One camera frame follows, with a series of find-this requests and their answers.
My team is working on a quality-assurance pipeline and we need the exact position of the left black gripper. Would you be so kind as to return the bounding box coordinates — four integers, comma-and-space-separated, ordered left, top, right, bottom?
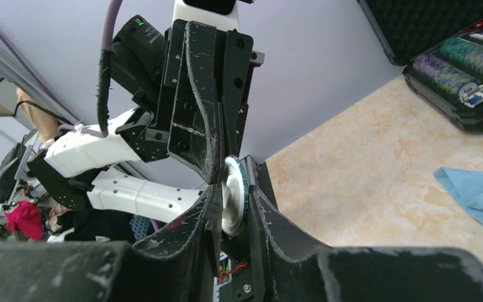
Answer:
133, 19, 263, 184

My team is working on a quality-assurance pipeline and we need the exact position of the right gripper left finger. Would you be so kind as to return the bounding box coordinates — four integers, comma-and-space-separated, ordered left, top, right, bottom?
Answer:
0, 185, 222, 301

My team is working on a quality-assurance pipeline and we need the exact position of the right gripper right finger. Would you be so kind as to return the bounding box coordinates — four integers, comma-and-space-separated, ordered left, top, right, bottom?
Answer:
250, 186, 483, 301

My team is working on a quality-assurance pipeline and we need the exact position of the round green brooch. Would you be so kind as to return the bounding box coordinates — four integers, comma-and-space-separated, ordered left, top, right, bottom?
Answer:
221, 155, 249, 237

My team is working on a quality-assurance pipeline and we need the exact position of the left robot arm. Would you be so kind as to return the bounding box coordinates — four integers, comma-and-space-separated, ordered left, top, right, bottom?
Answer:
28, 15, 265, 232

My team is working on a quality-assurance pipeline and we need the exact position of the black poker chip case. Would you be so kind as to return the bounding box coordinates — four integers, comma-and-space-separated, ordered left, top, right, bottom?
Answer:
359, 1, 483, 134

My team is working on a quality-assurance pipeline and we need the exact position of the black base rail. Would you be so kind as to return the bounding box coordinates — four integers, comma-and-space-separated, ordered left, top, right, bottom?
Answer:
213, 155, 277, 301

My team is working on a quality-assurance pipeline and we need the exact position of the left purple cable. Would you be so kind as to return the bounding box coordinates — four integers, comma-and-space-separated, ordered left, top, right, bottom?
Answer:
58, 0, 125, 138

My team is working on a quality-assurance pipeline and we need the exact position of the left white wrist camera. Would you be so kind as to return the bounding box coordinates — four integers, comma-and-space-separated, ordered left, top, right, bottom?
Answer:
172, 1, 240, 31

